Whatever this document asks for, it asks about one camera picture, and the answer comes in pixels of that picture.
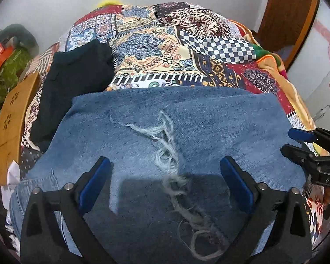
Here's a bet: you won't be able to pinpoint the brown wooden door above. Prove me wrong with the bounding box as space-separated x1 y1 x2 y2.
257 0 320 69

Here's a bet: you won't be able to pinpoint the white cloth under board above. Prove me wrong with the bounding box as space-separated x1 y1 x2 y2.
1 161 21 225

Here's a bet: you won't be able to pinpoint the yellow round object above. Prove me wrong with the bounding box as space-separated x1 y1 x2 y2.
98 0 122 8

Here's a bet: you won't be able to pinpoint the orange box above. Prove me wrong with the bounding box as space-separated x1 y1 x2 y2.
0 43 14 69

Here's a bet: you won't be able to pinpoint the patchwork patterned bedspread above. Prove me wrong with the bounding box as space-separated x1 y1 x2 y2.
19 2 328 248

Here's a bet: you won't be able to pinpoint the blue denim jeans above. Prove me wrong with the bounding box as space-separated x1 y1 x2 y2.
9 86 306 263

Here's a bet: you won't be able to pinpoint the dark teal plush toy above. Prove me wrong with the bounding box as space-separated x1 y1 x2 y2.
0 24 39 55

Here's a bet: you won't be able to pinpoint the wooden lap desk board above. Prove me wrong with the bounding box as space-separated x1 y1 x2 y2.
0 73 40 186

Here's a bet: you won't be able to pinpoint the black folded garment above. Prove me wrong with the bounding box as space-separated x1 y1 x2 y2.
31 39 115 152

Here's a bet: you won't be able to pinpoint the green patterned storage bag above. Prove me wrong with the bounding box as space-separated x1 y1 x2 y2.
0 48 31 107

